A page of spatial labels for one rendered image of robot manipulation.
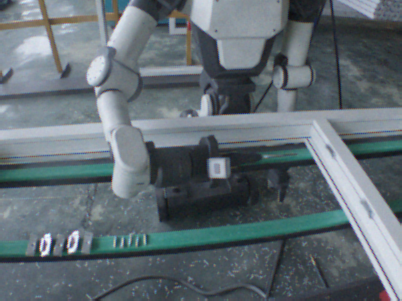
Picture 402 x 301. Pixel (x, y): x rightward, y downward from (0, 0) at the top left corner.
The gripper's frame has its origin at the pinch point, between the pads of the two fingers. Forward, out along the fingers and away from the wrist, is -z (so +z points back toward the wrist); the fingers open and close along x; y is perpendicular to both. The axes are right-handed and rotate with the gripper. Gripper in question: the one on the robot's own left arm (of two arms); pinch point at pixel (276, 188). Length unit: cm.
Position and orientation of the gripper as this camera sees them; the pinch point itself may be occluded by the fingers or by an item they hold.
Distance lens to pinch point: 120.8
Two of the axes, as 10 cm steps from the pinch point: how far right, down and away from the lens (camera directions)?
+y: 9.8, -1.0, 1.6
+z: -0.2, -9.0, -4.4
